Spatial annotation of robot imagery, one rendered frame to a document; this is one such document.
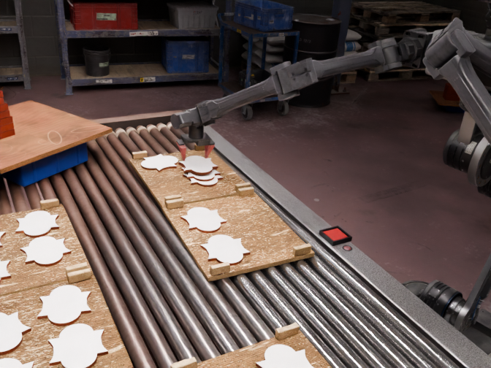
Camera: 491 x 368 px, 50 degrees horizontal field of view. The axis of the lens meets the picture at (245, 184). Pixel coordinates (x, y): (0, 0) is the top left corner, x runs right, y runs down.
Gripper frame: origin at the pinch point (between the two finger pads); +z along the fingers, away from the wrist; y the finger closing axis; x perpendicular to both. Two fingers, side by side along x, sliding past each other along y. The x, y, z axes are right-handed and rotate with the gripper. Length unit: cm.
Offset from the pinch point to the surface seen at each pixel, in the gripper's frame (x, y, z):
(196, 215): -36.2, -11.2, 2.6
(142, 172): 1.0, -20.3, 4.3
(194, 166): -6.5, -2.2, 0.0
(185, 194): -20.1, -9.7, 3.9
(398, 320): -98, 24, 4
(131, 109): 329, 43, 103
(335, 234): -58, 29, 4
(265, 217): -43.0, 11.0, 3.4
